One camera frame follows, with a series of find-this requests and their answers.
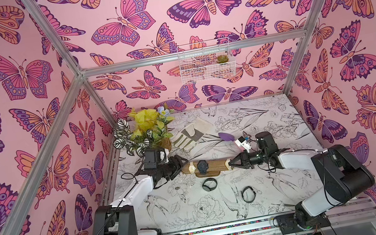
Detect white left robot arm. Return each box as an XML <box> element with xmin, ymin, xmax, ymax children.
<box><xmin>93</xmin><ymin>149</ymin><xmax>189</xmax><ymax>235</ymax></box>

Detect black chunky sport watch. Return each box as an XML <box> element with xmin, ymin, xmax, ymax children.
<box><xmin>197</xmin><ymin>160</ymin><xmax>209</xmax><ymax>175</ymax></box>

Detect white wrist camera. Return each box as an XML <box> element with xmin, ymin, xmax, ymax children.
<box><xmin>235</xmin><ymin>136</ymin><xmax>252</xmax><ymax>153</ymax></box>
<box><xmin>159</xmin><ymin>149</ymin><xmax>170</xmax><ymax>164</ymax></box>

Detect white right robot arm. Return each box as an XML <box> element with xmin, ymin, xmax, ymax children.
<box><xmin>228</xmin><ymin>132</ymin><xmax>375</xmax><ymax>230</ymax></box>

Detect thin black watch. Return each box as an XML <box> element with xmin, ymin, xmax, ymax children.
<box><xmin>241</xmin><ymin>186</ymin><xmax>257</xmax><ymax>204</ymax></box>

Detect white wire wall basket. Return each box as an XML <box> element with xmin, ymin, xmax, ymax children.
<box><xmin>177</xmin><ymin>39</ymin><xmax>236</xmax><ymax>83</ymax></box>

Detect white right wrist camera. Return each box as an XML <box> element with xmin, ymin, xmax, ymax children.
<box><xmin>235</xmin><ymin>136</ymin><xmax>252</xmax><ymax>153</ymax></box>

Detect cream grey gardening glove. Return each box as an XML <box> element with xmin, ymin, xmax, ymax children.
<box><xmin>171</xmin><ymin>118</ymin><xmax>214</xmax><ymax>152</ymax></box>

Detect purple pink garden trowel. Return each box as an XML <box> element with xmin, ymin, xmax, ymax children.
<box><xmin>218</xmin><ymin>132</ymin><xmax>236</xmax><ymax>142</ymax></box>

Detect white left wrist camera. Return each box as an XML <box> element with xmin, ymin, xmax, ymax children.
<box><xmin>159</xmin><ymin>149</ymin><xmax>170</xmax><ymax>164</ymax></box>

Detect black round watch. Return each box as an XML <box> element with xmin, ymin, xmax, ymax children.
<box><xmin>201</xmin><ymin>177</ymin><xmax>218</xmax><ymax>192</ymax></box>

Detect translucent beige watch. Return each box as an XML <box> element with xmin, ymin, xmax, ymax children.
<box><xmin>223</xmin><ymin>159</ymin><xmax>233</xmax><ymax>171</ymax></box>

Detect small green succulent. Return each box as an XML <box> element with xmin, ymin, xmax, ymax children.
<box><xmin>216</xmin><ymin>55</ymin><xmax>229</xmax><ymax>64</ymax></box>

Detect wooden watch stand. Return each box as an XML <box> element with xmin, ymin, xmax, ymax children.
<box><xmin>182</xmin><ymin>159</ymin><xmax>226</xmax><ymax>178</ymax></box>

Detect potted plant yellow leaves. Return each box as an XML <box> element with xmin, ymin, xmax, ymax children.
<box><xmin>113</xmin><ymin>105</ymin><xmax>174</xmax><ymax>157</ymax></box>

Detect cream strap watch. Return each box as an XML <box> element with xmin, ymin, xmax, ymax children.
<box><xmin>188</xmin><ymin>162</ymin><xmax>196</xmax><ymax>174</ymax></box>

